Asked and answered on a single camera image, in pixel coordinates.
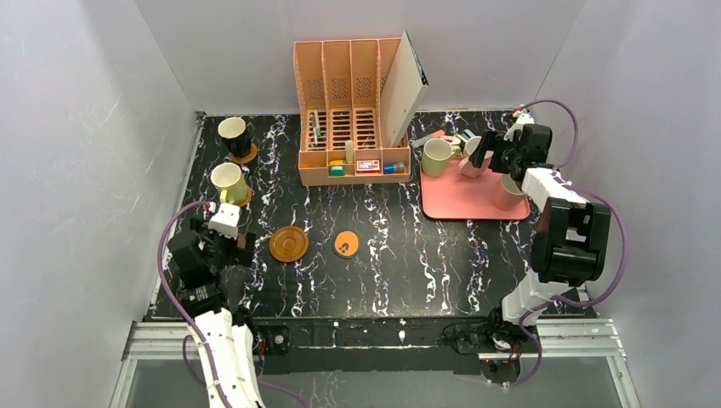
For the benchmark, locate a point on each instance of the blue grey bottle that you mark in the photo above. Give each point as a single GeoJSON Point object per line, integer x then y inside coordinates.
{"type": "Point", "coordinates": [393, 168]}

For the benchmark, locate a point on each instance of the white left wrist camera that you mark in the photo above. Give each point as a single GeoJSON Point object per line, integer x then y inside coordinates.
{"type": "Point", "coordinates": [225, 220]}

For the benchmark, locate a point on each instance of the red white card box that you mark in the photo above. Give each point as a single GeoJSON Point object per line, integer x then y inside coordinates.
{"type": "Point", "coordinates": [367, 166]}

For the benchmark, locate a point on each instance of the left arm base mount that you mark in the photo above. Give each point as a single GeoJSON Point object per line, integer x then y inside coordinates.
{"type": "Point", "coordinates": [269, 339]}

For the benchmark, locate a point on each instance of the yellow mug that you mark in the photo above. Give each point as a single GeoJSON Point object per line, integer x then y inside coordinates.
{"type": "Point", "coordinates": [229, 181]}

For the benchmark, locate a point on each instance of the aluminium front rail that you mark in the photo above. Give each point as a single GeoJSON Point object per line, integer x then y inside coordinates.
{"type": "Point", "coordinates": [560, 336]}

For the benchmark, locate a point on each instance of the pen in organizer slot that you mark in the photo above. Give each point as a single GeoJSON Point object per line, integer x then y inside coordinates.
{"type": "Point", "coordinates": [316, 127]}

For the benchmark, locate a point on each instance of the white tube in organizer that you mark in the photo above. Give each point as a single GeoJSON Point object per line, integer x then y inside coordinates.
{"type": "Point", "coordinates": [349, 150]}

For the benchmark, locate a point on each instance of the pink tray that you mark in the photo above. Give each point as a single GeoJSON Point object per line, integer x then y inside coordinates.
{"type": "Point", "coordinates": [453, 196]}

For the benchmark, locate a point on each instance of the ridged orange round coaster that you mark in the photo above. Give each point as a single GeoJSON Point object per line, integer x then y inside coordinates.
{"type": "Point", "coordinates": [288, 244]}

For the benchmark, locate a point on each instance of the plain orange coaster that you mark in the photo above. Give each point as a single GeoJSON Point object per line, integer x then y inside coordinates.
{"type": "Point", "coordinates": [244, 201]}
{"type": "Point", "coordinates": [249, 157]}

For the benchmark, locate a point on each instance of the black mug white inside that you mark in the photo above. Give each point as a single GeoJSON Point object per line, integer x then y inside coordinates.
{"type": "Point", "coordinates": [234, 134]}

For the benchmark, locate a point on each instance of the orange coaster with black logo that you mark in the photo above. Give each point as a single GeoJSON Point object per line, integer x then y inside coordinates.
{"type": "Point", "coordinates": [346, 244]}

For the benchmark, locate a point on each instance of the plain orange coaster far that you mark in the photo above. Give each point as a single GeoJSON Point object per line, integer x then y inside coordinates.
{"type": "Point", "coordinates": [249, 157]}

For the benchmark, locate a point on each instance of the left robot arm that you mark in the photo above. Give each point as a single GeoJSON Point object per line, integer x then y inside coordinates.
{"type": "Point", "coordinates": [224, 339]}

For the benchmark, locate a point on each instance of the green mug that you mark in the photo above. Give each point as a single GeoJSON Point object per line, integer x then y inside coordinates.
{"type": "Point", "coordinates": [437, 154]}

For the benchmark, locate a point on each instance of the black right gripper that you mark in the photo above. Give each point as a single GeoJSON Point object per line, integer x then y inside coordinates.
{"type": "Point", "coordinates": [501, 157]}

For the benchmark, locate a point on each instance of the plain orange coaster near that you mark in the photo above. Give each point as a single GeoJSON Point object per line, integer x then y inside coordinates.
{"type": "Point", "coordinates": [244, 201]}

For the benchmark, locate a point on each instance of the orange desk file organizer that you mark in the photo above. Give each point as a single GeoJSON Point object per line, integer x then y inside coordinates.
{"type": "Point", "coordinates": [343, 80]}

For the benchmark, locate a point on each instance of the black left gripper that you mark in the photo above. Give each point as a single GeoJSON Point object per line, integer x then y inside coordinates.
{"type": "Point", "coordinates": [226, 246]}

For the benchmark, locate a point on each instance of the white leaning book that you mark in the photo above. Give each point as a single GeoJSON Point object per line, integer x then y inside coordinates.
{"type": "Point", "coordinates": [405, 86]}

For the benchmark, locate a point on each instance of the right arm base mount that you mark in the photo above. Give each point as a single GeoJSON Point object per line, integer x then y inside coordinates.
{"type": "Point", "coordinates": [499, 347]}

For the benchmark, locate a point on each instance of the grey marker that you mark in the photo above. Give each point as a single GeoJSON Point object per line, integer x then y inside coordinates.
{"type": "Point", "coordinates": [421, 142]}

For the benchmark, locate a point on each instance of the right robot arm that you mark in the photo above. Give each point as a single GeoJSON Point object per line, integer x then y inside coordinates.
{"type": "Point", "coordinates": [570, 242]}

